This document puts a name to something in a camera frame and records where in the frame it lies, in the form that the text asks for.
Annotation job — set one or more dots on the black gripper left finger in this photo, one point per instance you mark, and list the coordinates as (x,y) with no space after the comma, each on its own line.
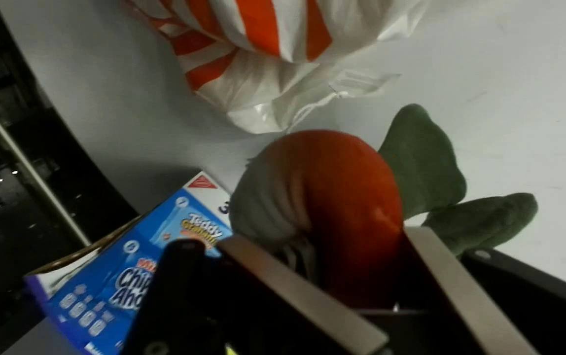
(324,324)

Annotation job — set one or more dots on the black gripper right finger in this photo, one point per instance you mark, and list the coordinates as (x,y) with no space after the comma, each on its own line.
(489,326)

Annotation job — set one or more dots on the orange plush flower toy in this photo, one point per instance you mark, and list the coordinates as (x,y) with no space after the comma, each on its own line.
(335,208)

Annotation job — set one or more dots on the blue snack variety box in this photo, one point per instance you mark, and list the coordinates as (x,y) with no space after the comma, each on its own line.
(91,296)

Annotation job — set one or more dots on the white orange plastic bag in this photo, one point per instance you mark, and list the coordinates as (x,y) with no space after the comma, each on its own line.
(268,64)

